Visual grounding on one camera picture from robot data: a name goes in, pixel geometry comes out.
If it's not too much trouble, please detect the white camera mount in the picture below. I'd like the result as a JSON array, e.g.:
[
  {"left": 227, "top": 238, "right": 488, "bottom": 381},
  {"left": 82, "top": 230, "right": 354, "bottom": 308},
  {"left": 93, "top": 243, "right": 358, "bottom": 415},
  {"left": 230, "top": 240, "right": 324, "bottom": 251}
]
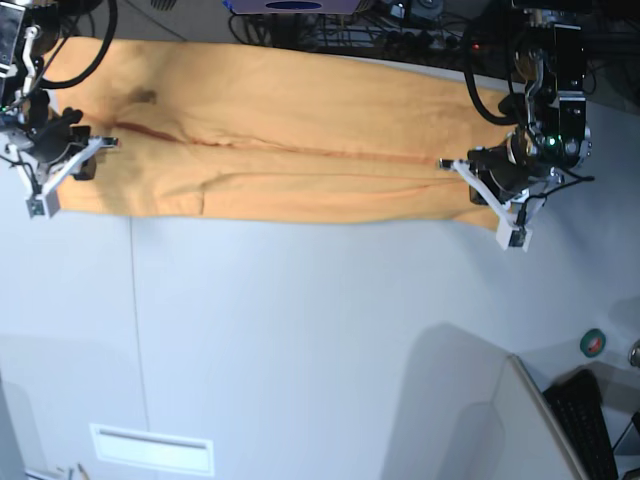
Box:
[
  {"left": 438, "top": 157, "right": 564, "bottom": 251},
  {"left": 1, "top": 131, "right": 120, "bottom": 218}
]

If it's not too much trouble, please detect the grey side panel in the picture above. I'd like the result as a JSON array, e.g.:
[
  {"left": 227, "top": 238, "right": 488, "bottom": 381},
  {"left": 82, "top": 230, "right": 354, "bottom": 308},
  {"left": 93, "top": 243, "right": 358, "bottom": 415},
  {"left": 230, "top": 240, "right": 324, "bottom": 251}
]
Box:
[{"left": 438, "top": 355, "right": 588, "bottom": 480}]

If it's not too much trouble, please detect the black keyboard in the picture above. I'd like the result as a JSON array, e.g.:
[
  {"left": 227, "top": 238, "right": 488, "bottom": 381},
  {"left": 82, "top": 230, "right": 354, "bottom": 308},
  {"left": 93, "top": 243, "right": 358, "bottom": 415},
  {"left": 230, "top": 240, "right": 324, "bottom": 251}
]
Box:
[{"left": 543, "top": 369, "right": 619, "bottom": 480}]

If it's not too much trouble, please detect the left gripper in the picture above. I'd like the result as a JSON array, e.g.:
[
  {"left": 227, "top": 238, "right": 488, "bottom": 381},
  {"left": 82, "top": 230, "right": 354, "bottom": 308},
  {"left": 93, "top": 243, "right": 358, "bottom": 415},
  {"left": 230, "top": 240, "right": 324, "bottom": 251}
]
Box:
[{"left": 467, "top": 134, "right": 550, "bottom": 205}]

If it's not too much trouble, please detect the orange t-shirt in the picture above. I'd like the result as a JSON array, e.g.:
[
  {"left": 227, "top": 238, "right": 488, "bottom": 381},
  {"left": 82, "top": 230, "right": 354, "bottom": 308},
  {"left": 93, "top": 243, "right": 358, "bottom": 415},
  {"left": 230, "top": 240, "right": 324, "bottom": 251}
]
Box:
[{"left": 55, "top": 40, "right": 506, "bottom": 230}]

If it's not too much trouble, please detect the metal knob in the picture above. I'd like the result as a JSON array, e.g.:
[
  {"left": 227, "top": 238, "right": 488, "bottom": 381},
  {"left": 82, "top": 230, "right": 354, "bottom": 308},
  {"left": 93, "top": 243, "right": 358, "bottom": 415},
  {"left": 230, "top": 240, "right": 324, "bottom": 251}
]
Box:
[{"left": 628, "top": 340, "right": 640, "bottom": 368}]

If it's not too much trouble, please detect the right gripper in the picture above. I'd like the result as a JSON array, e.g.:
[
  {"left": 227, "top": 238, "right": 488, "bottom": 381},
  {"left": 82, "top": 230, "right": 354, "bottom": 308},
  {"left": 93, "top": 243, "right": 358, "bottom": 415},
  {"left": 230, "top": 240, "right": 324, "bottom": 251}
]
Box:
[{"left": 19, "top": 92, "right": 96, "bottom": 181}]

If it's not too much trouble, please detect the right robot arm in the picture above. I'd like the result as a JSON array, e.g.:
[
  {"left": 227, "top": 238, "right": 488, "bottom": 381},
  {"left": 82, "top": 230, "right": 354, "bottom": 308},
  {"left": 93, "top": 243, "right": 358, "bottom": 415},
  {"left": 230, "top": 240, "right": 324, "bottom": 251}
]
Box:
[{"left": 1, "top": 1, "right": 119, "bottom": 195}]

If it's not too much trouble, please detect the green tape roll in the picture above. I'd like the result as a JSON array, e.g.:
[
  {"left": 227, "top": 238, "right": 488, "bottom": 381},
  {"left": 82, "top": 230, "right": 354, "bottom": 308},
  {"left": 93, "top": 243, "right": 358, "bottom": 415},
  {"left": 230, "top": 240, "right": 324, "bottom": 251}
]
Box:
[{"left": 579, "top": 328, "right": 607, "bottom": 358}]

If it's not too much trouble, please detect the blue white device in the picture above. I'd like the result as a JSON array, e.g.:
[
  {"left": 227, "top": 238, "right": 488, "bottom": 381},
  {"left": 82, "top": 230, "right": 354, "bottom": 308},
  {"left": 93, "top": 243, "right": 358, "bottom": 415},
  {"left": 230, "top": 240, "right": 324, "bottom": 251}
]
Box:
[{"left": 223, "top": 0, "right": 367, "bottom": 15}]

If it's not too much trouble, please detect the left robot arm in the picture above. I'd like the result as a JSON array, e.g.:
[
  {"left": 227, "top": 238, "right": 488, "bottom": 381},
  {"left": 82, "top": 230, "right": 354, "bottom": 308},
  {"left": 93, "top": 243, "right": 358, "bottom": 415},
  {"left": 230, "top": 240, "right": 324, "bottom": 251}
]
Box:
[{"left": 461, "top": 1, "right": 592, "bottom": 203}]

